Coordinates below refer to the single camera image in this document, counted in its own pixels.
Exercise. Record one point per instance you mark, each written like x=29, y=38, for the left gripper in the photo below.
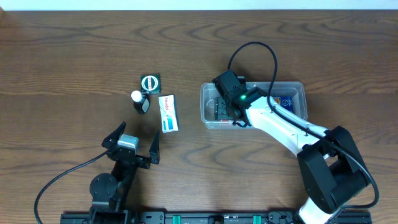
x=134, y=157

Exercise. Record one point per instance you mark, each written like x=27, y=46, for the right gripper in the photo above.
x=221, y=109

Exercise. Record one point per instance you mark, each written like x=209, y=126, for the dark bottle white cap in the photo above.
x=140, y=102

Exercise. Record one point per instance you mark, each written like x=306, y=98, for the blue Kool Fever box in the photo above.
x=285, y=102

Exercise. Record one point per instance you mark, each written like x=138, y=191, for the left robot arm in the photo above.
x=110, y=190

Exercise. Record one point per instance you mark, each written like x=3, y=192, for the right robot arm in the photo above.
x=332, y=168

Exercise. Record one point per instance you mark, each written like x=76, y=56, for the clear plastic container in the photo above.
x=209, y=94

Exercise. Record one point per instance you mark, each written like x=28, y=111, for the white Panadol box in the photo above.
x=168, y=114

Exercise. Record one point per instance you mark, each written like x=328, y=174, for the green square box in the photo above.
x=150, y=84

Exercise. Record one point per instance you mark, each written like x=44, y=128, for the black mounting rail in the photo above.
x=157, y=217

